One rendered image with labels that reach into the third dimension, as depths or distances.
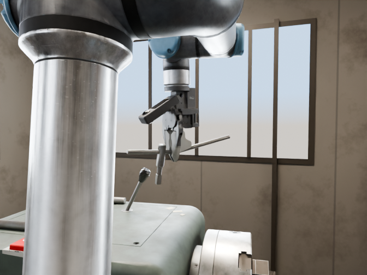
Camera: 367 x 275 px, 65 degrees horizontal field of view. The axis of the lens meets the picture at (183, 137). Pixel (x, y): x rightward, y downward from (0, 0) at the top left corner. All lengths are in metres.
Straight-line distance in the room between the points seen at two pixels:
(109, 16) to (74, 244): 0.22
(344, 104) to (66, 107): 2.65
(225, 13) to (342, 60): 2.55
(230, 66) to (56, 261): 2.65
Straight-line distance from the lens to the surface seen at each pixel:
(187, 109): 0.79
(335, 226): 2.93
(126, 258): 0.66
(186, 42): 0.69
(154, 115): 0.77
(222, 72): 2.85
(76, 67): 0.30
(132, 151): 0.76
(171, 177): 3.01
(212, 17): 0.33
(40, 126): 0.30
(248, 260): 0.77
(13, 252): 0.78
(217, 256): 0.77
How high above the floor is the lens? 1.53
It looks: 2 degrees down
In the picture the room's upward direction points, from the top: straight up
